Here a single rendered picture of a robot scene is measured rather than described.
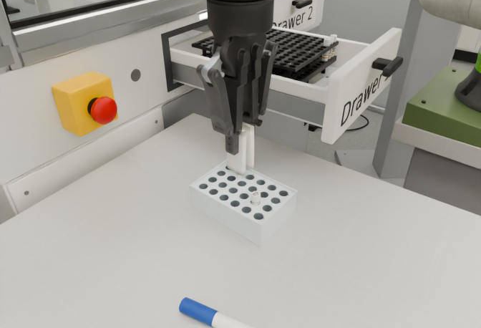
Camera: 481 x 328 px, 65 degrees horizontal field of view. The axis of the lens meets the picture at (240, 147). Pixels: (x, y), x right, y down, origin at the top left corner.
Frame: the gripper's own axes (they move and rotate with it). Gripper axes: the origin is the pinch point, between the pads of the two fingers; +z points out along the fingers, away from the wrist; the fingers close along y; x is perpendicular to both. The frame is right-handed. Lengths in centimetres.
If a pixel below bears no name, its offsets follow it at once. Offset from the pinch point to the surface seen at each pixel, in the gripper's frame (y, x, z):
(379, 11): 187, 50, 23
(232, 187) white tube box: -3.4, -1.3, 4.3
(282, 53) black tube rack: 21.1, 7.5, -6.2
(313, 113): 12.5, -4.2, -1.6
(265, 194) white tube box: -1.3, -5.4, 4.8
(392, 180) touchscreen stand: 118, 4, 80
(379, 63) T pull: 24.3, -8.7, -7.2
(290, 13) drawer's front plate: 53, 26, -4
